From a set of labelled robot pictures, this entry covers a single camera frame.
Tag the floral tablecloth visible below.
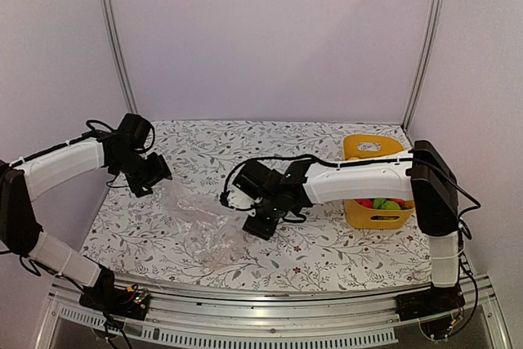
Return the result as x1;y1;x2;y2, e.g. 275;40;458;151
79;119;458;293

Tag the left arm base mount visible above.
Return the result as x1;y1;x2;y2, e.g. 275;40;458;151
79;280;150;320

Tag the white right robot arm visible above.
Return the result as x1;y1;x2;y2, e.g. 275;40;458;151
233;141;470;313

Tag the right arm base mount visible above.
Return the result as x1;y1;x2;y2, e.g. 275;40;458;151
395;284;465;341

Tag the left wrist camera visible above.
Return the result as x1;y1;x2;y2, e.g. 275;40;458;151
118;113;155;153

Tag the clear zip top bag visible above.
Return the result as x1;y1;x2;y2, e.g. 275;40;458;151
159;183;244;270

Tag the yellow plastic basket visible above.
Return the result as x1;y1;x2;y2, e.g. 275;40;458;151
343;134;415;230

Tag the aluminium front rail frame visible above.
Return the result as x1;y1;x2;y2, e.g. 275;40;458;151
35;274;516;348

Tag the aluminium post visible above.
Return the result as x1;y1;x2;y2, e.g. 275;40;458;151
100;0;138;114
401;0;444;134

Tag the left aluminium post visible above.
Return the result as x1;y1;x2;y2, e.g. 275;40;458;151
100;0;138;114

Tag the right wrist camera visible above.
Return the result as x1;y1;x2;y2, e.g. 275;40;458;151
219;159;283;211

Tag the right aluminium post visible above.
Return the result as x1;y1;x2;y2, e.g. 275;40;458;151
401;0;444;134

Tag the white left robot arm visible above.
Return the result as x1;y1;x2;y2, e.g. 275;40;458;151
1;113;172;311

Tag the red apple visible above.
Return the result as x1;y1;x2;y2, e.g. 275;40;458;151
356;199;373;208

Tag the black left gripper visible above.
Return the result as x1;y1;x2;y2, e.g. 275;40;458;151
113;150;172;197

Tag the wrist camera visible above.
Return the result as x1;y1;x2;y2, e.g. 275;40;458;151
118;113;155;153
219;159;283;211

